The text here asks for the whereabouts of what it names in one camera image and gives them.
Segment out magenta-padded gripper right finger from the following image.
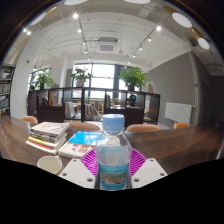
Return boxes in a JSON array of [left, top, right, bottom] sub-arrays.
[[130, 148, 169, 190]]

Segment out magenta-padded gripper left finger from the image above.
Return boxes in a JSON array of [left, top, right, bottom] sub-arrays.
[[58, 148, 99, 190]]

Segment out clear blue-capped water bottle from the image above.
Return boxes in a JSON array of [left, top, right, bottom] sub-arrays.
[[94, 113, 133, 191]]

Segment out beige paper cup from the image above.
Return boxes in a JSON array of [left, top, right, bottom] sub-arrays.
[[36, 155, 64, 176]]

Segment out stack of books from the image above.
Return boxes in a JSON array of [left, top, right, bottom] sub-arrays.
[[25, 121, 72, 156]]

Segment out dark open shelf unit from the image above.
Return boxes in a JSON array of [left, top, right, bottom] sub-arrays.
[[27, 87, 161, 126]]

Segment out potted green plant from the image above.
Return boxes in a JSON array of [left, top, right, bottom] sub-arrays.
[[34, 70, 56, 91], [70, 67, 93, 89], [118, 65, 150, 92]]

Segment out large window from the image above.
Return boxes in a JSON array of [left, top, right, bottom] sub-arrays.
[[71, 63, 135, 100]]

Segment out white ceiling air conditioner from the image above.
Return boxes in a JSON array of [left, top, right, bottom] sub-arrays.
[[96, 36, 119, 54]]

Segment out ceiling lights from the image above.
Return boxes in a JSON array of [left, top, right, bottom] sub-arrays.
[[21, 0, 211, 51]]

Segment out wall bookshelf with books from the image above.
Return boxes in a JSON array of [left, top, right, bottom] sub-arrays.
[[0, 63, 16, 118]]

